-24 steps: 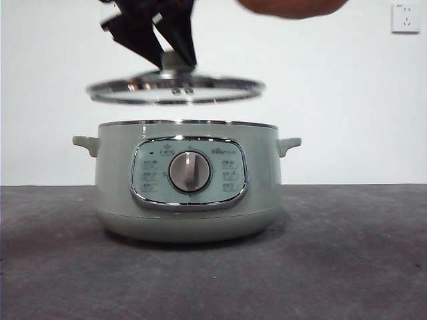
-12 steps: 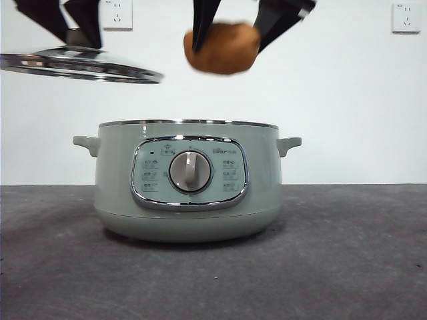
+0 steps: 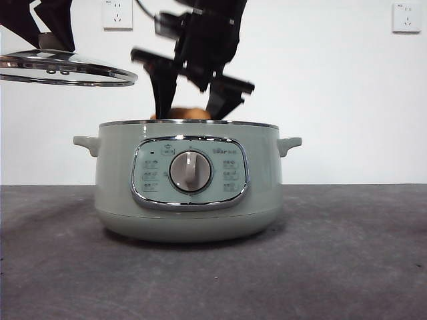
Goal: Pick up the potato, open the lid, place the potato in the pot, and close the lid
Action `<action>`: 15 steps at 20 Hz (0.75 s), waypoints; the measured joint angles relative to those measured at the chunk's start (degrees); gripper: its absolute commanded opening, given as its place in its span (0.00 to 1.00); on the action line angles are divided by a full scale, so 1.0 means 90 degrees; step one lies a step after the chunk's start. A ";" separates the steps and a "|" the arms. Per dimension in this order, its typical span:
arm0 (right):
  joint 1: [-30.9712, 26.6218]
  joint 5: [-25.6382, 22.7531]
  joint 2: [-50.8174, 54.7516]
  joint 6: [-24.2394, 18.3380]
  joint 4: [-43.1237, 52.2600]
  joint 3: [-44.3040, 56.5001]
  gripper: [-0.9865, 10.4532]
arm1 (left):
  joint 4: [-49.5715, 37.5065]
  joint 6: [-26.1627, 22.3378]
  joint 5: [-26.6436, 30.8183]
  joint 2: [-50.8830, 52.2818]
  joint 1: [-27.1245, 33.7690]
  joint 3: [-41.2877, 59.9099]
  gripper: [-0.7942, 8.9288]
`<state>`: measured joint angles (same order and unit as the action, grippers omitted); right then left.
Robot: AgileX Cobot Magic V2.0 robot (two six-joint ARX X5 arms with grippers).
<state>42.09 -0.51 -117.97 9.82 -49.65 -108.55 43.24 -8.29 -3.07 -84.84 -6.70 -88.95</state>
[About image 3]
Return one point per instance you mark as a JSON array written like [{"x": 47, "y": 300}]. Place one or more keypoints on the glass lid with green knob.
[{"x": 66, "y": 68}]

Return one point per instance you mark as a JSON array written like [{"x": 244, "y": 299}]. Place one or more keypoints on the pale green electric pot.
[{"x": 110, "y": 173}]

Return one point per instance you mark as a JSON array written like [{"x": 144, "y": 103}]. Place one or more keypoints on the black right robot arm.
[{"x": 221, "y": 6}]

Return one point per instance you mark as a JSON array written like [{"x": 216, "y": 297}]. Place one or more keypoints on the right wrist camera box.
[{"x": 170, "y": 24}]

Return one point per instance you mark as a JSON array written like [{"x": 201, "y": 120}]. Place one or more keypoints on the brown potato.
[{"x": 190, "y": 113}]

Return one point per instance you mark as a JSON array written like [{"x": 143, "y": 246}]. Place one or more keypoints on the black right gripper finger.
[
  {"x": 223, "y": 101},
  {"x": 164, "y": 90}
]

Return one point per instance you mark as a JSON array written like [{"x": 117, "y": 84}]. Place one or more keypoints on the white wall socket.
[
  {"x": 406, "y": 18},
  {"x": 117, "y": 16}
]

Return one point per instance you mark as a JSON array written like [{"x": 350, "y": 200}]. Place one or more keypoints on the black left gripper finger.
[
  {"x": 58, "y": 20},
  {"x": 16, "y": 16}
]

